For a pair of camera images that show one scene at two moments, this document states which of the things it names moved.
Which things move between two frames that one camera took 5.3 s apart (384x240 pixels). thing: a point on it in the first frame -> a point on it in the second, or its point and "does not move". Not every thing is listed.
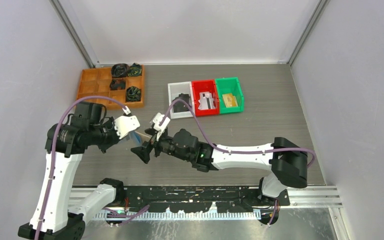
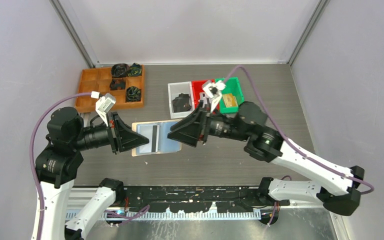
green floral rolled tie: x=135 y=70 does not move
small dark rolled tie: x=117 y=84 does not move
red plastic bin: x=205 y=97 does not move
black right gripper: x=144 y=152 -> x=196 y=126
